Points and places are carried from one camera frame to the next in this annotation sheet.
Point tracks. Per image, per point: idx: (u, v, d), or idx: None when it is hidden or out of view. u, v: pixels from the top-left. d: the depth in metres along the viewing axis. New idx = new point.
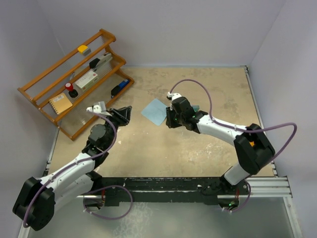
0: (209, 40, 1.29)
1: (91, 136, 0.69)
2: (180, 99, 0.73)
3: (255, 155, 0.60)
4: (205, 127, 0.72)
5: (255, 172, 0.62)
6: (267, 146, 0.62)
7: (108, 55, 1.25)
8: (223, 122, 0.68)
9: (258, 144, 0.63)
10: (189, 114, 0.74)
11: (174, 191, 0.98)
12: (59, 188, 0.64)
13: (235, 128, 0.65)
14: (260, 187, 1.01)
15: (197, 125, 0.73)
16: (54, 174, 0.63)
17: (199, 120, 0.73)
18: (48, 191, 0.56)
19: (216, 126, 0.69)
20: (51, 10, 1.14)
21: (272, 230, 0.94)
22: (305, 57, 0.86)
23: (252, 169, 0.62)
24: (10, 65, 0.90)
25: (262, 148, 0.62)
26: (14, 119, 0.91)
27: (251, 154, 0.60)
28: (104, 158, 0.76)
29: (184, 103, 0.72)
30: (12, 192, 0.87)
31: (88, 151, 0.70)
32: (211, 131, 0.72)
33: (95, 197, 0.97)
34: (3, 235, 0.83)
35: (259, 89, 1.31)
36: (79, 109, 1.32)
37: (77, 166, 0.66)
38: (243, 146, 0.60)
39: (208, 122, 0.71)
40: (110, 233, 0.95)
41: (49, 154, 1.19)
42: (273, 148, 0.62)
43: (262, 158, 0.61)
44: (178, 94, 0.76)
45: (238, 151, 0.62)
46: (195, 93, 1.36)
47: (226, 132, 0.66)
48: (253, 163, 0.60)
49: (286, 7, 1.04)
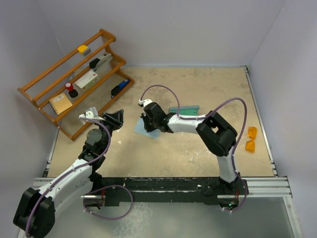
0: (209, 39, 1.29)
1: (88, 140, 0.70)
2: (151, 105, 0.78)
3: (217, 137, 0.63)
4: (175, 125, 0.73)
5: (222, 153, 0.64)
6: (228, 127, 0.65)
7: (108, 55, 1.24)
8: (187, 116, 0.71)
9: (220, 127, 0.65)
10: (161, 117, 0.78)
11: (173, 191, 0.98)
12: (57, 196, 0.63)
13: (196, 119, 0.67)
14: (260, 187, 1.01)
15: (169, 125, 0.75)
16: (52, 183, 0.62)
17: (169, 120, 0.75)
18: (47, 201, 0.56)
19: (182, 121, 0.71)
20: (51, 10, 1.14)
21: (273, 230, 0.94)
22: (305, 57, 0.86)
23: (220, 151, 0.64)
24: (10, 65, 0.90)
25: (223, 130, 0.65)
26: (14, 119, 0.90)
27: (213, 137, 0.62)
28: (101, 162, 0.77)
29: (154, 109, 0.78)
30: (12, 192, 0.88)
31: (84, 157, 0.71)
32: (181, 128, 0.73)
33: (95, 197, 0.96)
34: (3, 234, 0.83)
35: (259, 89, 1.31)
36: (79, 109, 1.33)
37: (74, 173, 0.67)
38: (205, 132, 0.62)
39: (176, 120, 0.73)
40: (110, 233, 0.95)
41: (49, 154, 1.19)
42: (233, 129, 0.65)
43: (225, 140, 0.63)
44: (148, 100, 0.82)
45: (202, 138, 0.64)
46: (194, 93, 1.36)
47: (190, 123, 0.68)
48: (219, 147, 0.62)
49: (286, 6, 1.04)
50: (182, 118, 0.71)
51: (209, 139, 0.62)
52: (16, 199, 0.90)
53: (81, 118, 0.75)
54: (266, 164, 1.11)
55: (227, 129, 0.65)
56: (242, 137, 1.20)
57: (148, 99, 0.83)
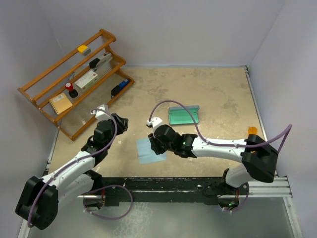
0: (209, 39, 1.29)
1: (97, 129, 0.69)
2: (165, 130, 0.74)
3: (266, 165, 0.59)
4: (202, 151, 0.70)
5: (269, 181, 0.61)
6: (271, 150, 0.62)
7: (108, 55, 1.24)
8: (219, 142, 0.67)
9: (262, 151, 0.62)
10: (178, 142, 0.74)
11: (174, 191, 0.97)
12: (61, 186, 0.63)
13: (236, 147, 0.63)
14: (259, 187, 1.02)
15: (193, 151, 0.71)
16: (55, 172, 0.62)
17: (192, 145, 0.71)
18: (51, 189, 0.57)
19: (214, 148, 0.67)
20: (51, 10, 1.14)
21: (272, 230, 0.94)
22: (305, 56, 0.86)
23: (267, 179, 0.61)
24: (11, 65, 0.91)
25: (267, 153, 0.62)
26: (14, 119, 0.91)
27: (262, 166, 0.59)
28: (104, 155, 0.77)
29: (169, 132, 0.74)
30: (12, 191, 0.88)
31: (87, 149, 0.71)
32: (209, 153, 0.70)
33: (95, 197, 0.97)
34: (3, 234, 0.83)
35: (259, 89, 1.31)
36: (79, 109, 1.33)
37: (78, 164, 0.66)
38: (254, 161, 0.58)
39: (203, 146, 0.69)
40: (110, 233, 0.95)
41: (49, 154, 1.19)
42: (275, 150, 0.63)
43: (272, 166, 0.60)
44: (156, 120, 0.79)
45: (248, 168, 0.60)
46: (194, 93, 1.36)
47: (227, 151, 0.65)
48: (268, 174, 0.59)
49: (286, 6, 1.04)
50: (211, 144, 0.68)
51: (259, 169, 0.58)
52: (16, 199, 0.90)
53: (99, 110, 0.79)
54: None
55: (270, 152, 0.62)
56: (242, 137, 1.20)
57: (156, 119, 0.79)
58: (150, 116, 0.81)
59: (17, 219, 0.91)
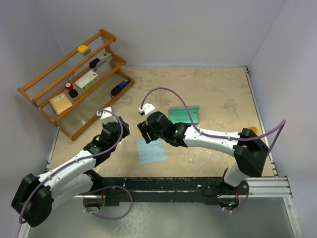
0: (209, 39, 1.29)
1: (106, 129, 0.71)
2: (158, 116, 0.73)
3: (255, 160, 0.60)
4: (194, 141, 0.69)
5: (258, 175, 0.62)
6: (262, 146, 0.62)
7: (108, 55, 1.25)
8: (212, 133, 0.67)
9: (253, 146, 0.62)
10: (171, 130, 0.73)
11: (173, 191, 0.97)
12: (57, 186, 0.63)
13: (230, 139, 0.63)
14: (258, 187, 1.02)
15: (185, 140, 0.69)
16: (52, 172, 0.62)
17: (185, 135, 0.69)
18: (45, 190, 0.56)
19: (207, 138, 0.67)
20: (51, 10, 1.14)
21: (272, 230, 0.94)
22: (305, 56, 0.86)
23: (255, 173, 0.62)
24: (11, 65, 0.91)
25: (258, 149, 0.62)
26: (14, 119, 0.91)
27: (251, 160, 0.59)
28: (106, 156, 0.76)
29: (162, 120, 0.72)
30: (12, 191, 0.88)
31: (90, 149, 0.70)
32: (200, 144, 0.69)
33: (95, 197, 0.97)
34: (4, 234, 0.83)
35: (259, 89, 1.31)
36: (79, 109, 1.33)
37: (77, 164, 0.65)
38: (244, 155, 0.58)
39: (196, 135, 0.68)
40: (110, 233, 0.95)
41: (49, 154, 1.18)
42: (266, 147, 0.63)
43: (261, 161, 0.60)
44: (149, 106, 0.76)
45: (239, 160, 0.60)
46: (194, 93, 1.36)
47: (220, 143, 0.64)
48: (256, 169, 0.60)
49: (286, 6, 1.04)
50: (205, 135, 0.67)
51: (249, 163, 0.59)
52: None
53: (105, 111, 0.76)
54: (266, 164, 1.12)
55: (261, 148, 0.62)
56: None
57: (149, 105, 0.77)
58: (142, 103, 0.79)
59: (17, 220, 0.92)
